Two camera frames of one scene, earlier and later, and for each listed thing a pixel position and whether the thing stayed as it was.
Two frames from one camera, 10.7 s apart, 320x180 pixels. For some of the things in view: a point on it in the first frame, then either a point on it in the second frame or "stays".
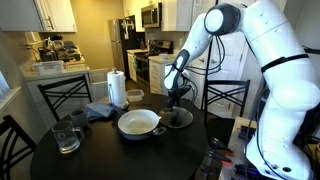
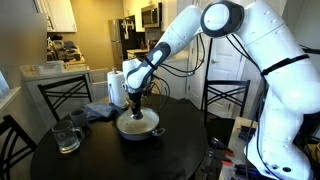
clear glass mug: [67, 136] stays
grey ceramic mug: [79, 117] stays
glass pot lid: [176, 118] → [127, 122]
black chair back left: [66, 95] stays
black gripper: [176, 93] → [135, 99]
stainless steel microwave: [151, 16] stays
